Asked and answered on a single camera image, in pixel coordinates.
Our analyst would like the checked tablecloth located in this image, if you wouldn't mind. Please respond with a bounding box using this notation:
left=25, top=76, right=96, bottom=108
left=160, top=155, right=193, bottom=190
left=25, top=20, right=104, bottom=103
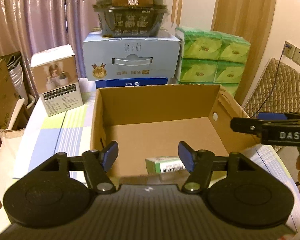
left=12, top=79, right=300, bottom=231

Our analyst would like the quilted brown chair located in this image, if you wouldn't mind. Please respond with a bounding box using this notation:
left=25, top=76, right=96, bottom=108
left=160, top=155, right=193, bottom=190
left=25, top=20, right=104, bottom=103
left=242, top=57, right=300, bottom=153

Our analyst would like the white humidifier product box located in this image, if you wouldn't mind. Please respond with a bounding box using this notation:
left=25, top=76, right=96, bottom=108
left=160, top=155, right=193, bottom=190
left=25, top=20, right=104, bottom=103
left=30, top=44, right=83, bottom=116

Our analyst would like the light blue milk carton box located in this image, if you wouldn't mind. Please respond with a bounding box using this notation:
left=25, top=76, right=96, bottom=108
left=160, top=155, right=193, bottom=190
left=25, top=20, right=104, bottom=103
left=83, top=30, right=180, bottom=81

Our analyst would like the dark blue flat box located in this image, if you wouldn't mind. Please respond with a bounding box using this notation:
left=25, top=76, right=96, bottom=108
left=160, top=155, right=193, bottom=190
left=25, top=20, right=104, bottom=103
left=95, top=77, right=168, bottom=88

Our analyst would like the green tissue pack bundle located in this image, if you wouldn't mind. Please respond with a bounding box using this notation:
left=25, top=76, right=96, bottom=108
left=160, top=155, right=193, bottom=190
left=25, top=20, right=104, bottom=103
left=174, top=27, right=251, bottom=96

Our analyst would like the pink curtain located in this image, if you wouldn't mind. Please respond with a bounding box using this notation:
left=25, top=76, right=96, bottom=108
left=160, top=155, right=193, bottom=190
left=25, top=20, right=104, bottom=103
left=0, top=0, right=98, bottom=98

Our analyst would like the green white medicine box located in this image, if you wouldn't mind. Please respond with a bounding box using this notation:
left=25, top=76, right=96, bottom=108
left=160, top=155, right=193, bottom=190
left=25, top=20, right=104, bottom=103
left=145, top=157, right=185, bottom=175

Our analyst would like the wall power socket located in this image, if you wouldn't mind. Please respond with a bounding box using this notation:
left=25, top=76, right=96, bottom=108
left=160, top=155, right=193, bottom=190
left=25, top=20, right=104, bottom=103
left=283, top=41, right=300, bottom=66

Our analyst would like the black instant meal bowl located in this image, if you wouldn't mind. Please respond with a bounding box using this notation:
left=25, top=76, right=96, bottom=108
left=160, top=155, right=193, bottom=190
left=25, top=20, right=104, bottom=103
left=93, top=0, right=167, bottom=37

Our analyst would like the large cardboard sorting box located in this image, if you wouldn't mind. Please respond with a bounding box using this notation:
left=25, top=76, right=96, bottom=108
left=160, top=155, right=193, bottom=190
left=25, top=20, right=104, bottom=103
left=90, top=85, right=258, bottom=178

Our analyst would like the brown cardboard carton left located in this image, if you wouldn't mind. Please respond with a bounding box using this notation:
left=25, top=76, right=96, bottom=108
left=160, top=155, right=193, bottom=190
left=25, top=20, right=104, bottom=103
left=0, top=60, right=18, bottom=129

